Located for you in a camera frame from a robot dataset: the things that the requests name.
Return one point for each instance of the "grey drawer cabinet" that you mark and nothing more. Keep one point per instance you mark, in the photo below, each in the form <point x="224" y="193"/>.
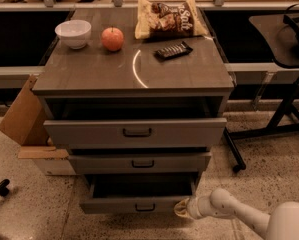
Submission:
<point x="132" y="83"/>

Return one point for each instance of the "white bowl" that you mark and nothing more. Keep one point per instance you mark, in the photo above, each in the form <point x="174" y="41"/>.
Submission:
<point x="74" y="33"/>

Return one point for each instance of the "red apple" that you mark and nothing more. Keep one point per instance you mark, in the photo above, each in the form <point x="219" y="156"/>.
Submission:
<point x="112" y="39"/>

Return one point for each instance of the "grey middle drawer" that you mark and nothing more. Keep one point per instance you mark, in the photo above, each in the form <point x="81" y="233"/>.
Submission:
<point x="140" y="163"/>

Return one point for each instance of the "black chair leg caster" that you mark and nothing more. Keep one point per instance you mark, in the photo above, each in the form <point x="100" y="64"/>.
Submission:
<point x="3" y="187"/>

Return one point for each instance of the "grey bottom drawer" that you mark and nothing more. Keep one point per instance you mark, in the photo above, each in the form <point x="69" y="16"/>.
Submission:
<point x="137" y="193"/>

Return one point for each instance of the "black side table stand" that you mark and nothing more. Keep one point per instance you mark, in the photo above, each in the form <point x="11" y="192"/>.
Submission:
<point x="281" y="33"/>

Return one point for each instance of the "grey drawer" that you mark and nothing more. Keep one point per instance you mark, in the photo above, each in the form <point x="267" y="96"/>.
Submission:
<point x="140" y="163"/>
<point x="124" y="134"/>
<point x="137" y="193"/>

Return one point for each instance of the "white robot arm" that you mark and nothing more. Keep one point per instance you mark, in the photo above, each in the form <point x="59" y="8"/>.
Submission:
<point x="281" y="224"/>

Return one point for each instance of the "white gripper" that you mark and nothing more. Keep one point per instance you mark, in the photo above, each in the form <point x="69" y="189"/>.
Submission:
<point x="193" y="207"/>

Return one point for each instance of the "grey top drawer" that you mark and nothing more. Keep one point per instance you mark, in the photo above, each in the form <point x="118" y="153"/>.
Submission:
<point x="124" y="134"/>

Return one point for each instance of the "yellow brown chip bag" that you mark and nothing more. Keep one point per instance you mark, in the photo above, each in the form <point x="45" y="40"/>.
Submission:
<point x="157" y="19"/>

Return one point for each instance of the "black candy bar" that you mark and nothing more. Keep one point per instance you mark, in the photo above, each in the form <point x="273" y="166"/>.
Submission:
<point x="173" y="51"/>

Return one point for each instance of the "brown cardboard box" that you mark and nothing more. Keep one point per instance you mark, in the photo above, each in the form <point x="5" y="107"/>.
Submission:
<point x="23" y="123"/>

